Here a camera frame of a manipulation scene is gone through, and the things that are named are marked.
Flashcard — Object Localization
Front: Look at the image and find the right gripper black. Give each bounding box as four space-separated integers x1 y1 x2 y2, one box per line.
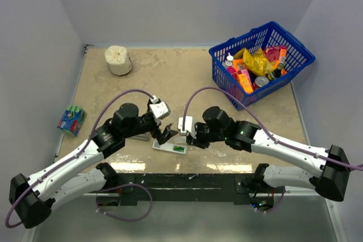
187 122 226 149

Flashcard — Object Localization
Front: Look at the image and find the white remote control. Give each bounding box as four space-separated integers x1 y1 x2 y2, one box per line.
152 139 187 155

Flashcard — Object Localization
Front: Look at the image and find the green battery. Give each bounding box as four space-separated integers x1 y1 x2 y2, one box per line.
173 146 185 152

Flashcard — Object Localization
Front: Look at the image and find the grey remote control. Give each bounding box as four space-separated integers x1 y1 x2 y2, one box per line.
132 133 150 142

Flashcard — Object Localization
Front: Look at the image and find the white battery cover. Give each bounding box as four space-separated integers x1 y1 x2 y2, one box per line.
174 137 186 144

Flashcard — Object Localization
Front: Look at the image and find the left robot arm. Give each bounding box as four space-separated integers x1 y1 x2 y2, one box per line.
9 99 177 229

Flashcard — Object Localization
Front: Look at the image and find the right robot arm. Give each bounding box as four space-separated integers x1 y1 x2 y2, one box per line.
178 106 351 202

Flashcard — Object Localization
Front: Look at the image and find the red soda can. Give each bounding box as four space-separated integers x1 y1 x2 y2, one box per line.
253 76 269 91

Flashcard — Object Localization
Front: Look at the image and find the orange box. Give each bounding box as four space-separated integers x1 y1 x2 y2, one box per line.
233 59 254 94

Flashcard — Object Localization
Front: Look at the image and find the white bottle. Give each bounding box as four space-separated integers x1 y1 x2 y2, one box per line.
223 53 234 69

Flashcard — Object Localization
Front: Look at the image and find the blue plastic basket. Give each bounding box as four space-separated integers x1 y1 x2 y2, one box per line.
209 21 315 106

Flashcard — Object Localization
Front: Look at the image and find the white tissue roll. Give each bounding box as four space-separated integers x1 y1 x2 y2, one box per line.
104 45 132 76

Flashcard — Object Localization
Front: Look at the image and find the yellow snack bag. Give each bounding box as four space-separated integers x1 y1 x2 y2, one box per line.
233 48 273 77

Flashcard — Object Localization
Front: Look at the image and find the dark glass bottle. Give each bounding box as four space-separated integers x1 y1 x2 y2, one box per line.
267 63 284 81

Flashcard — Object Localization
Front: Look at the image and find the battery multipack blue green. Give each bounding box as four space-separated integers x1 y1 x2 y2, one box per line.
57 105 87 137

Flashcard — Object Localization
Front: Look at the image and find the orange tall carton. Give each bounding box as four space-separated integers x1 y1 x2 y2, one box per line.
279 45 287 65

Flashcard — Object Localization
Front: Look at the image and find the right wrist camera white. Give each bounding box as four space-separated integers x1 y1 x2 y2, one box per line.
178 116 196 138

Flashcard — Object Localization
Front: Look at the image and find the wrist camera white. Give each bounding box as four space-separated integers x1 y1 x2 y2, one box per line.
148 95 171 120
178 116 196 138

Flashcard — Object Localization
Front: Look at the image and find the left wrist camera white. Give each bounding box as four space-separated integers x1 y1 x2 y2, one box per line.
148 95 171 120

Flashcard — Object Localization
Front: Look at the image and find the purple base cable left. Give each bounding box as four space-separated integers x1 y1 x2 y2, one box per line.
95 182 154 221

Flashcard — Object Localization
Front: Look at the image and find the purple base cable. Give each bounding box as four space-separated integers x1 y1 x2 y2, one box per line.
95 182 154 221
254 188 286 214

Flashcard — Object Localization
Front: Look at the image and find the black base frame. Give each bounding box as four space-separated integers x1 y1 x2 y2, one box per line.
103 173 281 210

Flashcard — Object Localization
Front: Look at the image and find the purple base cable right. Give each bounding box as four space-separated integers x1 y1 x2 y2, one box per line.
254 188 286 214

